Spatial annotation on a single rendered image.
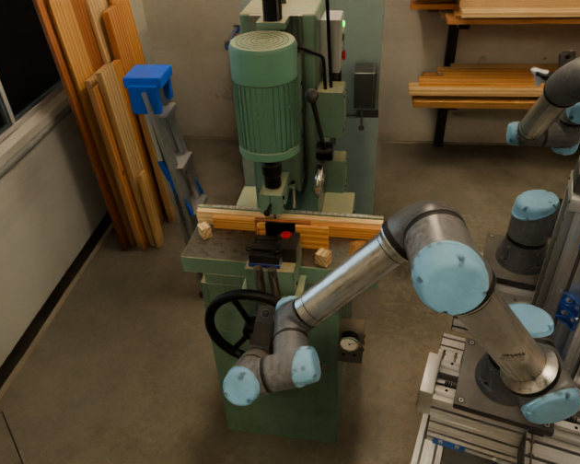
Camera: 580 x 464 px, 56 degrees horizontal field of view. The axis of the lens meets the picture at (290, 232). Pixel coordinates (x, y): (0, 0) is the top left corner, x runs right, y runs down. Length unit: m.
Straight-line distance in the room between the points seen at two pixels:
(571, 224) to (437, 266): 0.56
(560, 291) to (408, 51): 2.69
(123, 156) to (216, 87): 1.38
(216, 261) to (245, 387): 0.62
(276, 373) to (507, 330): 0.44
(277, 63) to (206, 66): 2.75
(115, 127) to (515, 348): 2.28
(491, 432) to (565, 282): 0.42
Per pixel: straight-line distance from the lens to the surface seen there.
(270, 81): 1.40
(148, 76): 2.31
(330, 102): 1.67
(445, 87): 3.56
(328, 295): 1.12
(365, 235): 1.68
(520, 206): 1.69
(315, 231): 1.61
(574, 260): 1.44
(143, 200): 3.12
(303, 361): 1.10
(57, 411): 2.60
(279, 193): 1.60
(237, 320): 1.81
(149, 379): 2.57
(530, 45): 4.05
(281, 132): 1.46
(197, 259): 1.67
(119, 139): 2.93
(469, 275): 0.91
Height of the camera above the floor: 1.94
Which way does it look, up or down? 37 degrees down
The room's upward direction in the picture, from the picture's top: 3 degrees counter-clockwise
